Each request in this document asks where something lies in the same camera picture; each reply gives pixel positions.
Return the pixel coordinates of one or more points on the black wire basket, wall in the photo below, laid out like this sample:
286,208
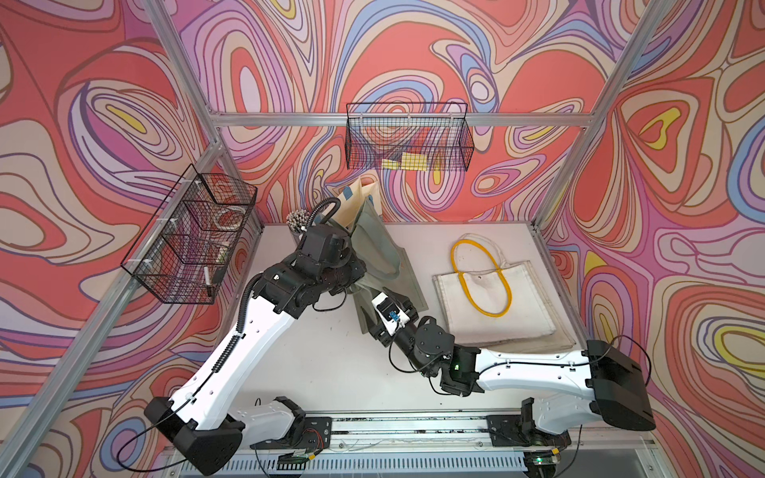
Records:
168,257
378,133

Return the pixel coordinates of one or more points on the clear cup of pencils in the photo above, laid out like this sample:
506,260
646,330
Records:
297,221

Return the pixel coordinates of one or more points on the cream bag with blue handles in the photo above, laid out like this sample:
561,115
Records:
353,198

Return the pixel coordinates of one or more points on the black wire basket, left wall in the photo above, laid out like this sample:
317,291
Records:
168,257

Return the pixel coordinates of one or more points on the tape roll in basket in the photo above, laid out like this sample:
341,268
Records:
228,218

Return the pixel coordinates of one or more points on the cream bag with yellow handles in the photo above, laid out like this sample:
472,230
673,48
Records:
455,301

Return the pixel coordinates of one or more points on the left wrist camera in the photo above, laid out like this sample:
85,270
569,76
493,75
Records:
325,244

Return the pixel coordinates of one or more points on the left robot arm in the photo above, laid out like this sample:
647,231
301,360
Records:
199,419

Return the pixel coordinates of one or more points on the green canvas bag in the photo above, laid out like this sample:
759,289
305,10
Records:
387,264

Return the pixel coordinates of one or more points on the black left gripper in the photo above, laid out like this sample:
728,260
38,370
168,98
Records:
358,269

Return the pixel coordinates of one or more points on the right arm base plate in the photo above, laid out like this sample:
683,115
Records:
511,430

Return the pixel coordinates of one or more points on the cream canvas bag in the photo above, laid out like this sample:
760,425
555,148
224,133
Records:
538,343

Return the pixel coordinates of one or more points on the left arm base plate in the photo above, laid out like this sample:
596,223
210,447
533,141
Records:
311,433

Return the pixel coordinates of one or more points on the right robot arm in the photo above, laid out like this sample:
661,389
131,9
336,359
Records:
597,383

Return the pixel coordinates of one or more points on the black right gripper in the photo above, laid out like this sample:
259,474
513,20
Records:
381,337

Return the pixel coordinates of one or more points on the yellow sticky note pad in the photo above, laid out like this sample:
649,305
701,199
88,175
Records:
414,162

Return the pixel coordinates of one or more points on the black wire basket, back wall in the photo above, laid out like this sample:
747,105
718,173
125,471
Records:
378,133

